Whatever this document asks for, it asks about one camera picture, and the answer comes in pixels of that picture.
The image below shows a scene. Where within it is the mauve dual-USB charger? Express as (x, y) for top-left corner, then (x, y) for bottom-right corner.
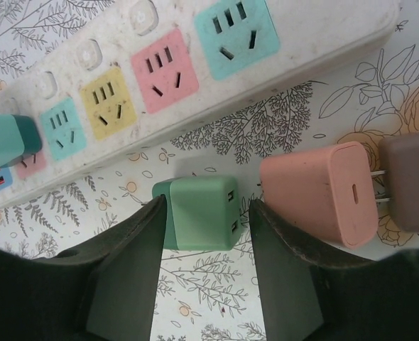
(371, 129), (419, 234)

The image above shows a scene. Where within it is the green two-tone USB charger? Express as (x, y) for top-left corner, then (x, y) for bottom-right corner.
(0, 113), (43, 171)
(151, 176), (246, 251)

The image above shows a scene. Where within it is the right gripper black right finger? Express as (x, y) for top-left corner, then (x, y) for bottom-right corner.
(248, 198), (379, 341)

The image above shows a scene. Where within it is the salmon USB-C charger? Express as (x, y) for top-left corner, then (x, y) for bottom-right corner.
(259, 141), (380, 249)

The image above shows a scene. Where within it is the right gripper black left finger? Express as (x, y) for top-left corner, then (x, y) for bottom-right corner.
(58, 194), (168, 341)

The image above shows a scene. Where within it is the white multicolour-socket power strip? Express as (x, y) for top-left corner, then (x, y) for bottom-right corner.
(0, 0), (402, 210)

